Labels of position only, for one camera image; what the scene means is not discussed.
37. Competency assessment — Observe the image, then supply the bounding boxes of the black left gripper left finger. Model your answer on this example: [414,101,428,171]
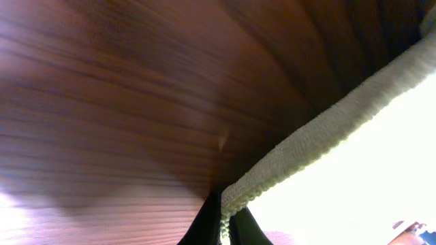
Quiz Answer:
[178,192,221,245]

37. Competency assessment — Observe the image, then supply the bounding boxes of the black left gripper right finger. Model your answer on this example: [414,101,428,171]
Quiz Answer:
[229,208,273,245]

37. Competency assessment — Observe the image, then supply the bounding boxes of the light green microfiber cloth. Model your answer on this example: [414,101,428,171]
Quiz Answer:
[219,9,435,244]

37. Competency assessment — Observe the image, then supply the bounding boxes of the folded blue cloth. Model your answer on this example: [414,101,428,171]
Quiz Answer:
[420,231,436,245]

